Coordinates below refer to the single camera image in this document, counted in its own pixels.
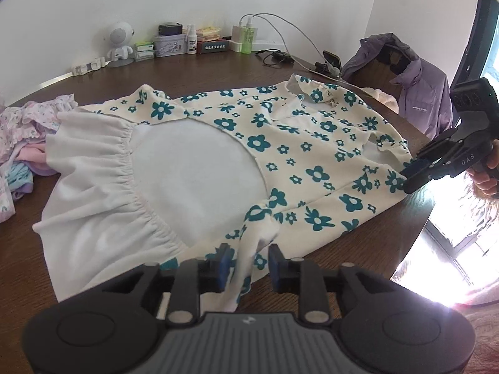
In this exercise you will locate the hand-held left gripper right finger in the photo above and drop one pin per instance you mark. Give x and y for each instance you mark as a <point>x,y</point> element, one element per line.
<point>273,268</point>

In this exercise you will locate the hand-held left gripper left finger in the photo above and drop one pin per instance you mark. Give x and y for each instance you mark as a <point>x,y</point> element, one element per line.
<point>223,268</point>

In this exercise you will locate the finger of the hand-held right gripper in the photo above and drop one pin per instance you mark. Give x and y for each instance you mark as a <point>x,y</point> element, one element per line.
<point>419,184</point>
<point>415,168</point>

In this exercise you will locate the cream teal floral dress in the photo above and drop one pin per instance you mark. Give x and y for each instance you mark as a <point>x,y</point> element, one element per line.
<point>296,136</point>

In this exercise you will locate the person's right forearm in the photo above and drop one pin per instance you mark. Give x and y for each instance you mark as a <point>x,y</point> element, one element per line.
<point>483,210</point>

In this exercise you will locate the pile of pastel clothes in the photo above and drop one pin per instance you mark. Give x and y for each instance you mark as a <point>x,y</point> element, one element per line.
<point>23,120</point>

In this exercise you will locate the person's right hand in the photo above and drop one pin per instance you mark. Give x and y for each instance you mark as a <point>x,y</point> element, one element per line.
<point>482,186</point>

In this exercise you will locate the purple jacket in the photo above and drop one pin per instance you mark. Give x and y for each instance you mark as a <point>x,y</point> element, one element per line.
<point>423,93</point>

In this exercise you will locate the phone stand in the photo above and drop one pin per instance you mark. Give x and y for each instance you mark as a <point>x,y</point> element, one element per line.
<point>325,70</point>

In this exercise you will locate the black phone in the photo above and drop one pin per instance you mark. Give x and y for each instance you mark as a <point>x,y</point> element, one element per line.
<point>333,60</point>

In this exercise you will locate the white power strip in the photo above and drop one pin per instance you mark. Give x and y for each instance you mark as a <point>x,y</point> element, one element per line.
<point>263,43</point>

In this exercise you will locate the green bottle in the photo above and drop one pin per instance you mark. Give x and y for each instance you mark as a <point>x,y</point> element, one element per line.
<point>247,41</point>

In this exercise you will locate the purple garment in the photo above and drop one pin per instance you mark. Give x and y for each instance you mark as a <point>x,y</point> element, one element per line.
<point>37,159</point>

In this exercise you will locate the black rectangular box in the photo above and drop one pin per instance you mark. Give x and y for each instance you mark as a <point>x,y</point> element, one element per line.
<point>212,47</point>

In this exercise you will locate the white charger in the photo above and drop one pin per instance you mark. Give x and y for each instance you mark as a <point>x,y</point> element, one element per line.
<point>238,33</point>

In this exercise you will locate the light blue garment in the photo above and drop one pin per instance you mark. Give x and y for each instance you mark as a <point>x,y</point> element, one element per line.
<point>17,177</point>

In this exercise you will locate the green white small box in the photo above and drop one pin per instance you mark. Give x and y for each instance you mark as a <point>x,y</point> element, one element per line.
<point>144,46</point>
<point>144,56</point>

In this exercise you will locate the white spray bottle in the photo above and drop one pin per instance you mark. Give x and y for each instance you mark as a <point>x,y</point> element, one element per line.
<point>191,43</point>

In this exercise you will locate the patterned tin box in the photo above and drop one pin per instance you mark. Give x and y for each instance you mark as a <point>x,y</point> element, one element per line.
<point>168,46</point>

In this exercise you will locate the yellow packet box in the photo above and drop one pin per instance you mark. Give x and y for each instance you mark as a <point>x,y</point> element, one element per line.
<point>208,34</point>

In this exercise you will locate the clear plastic holder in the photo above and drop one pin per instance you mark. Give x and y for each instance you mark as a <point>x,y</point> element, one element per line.
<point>87,67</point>

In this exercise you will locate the black device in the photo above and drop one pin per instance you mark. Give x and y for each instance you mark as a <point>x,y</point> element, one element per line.
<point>170,29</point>

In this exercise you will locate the white robot-shaped speaker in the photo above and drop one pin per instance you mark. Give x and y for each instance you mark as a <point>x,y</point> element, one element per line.
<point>119,36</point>

